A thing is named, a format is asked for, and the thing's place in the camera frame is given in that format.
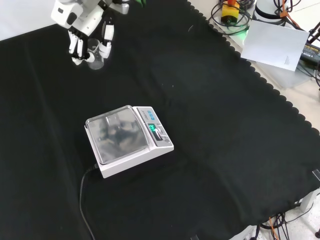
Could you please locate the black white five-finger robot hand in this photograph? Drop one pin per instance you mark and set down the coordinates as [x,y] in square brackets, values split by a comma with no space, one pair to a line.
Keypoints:
[80,17]

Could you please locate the clear glass beaker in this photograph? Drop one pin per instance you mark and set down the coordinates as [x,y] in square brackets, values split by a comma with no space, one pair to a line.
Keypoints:
[97,62]

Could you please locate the white electronic balance steel pan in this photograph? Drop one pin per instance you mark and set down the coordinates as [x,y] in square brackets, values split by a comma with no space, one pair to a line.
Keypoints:
[120,137]

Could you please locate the yellow emergency stop button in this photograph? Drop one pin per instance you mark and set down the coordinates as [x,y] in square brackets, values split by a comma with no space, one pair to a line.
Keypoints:
[230,13]

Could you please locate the black table cloth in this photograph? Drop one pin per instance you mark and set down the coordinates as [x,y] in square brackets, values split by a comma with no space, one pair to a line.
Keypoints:
[200,125]

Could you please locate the white cylindrical base black band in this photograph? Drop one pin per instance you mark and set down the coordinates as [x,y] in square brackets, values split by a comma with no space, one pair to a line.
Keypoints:
[266,11]

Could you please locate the pale board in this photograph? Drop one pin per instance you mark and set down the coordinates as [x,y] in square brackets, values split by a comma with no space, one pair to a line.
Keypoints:
[275,45]

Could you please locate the black yellow power adapter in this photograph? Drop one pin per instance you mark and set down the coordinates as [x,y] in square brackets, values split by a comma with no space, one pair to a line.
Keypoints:
[311,53]

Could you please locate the black tripod leg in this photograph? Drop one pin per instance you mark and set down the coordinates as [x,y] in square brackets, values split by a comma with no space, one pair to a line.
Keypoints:
[315,32]

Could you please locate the white table leg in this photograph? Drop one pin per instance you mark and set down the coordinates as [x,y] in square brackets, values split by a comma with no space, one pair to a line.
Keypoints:
[310,200]

